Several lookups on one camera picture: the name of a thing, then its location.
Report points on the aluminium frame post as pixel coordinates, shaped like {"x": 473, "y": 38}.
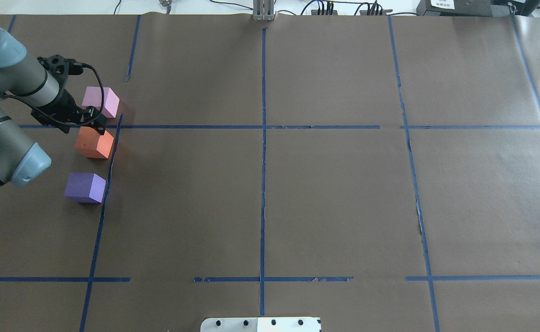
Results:
{"x": 263, "y": 10}

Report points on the brown paper table cover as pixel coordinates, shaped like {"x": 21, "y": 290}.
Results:
{"x": 380, "y": 173}

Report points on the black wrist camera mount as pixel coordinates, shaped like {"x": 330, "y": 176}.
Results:
{"x": 61, "y": 68}

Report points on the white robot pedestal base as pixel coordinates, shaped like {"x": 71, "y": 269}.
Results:
{"x": 262, "y": 324}

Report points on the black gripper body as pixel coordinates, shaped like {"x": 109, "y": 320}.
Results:
{"x": 66, "y": 102}

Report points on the black box with label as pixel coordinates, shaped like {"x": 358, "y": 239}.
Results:
{"x": 446, "y": 8}

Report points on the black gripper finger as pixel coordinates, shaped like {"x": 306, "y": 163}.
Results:
{"x": 95, "y": 120}

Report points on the silver UR robot arm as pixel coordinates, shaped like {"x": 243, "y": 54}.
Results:
{"x": 39, "y": 83}

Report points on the orange foam cube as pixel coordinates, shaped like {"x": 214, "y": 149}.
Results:
{"x": 91, "y": 144}

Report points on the purple foam cube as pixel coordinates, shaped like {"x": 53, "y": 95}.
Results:
{"x": 83, "y": 187}

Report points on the pink foam cube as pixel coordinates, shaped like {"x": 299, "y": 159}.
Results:
{"x": 106, "y": 98}

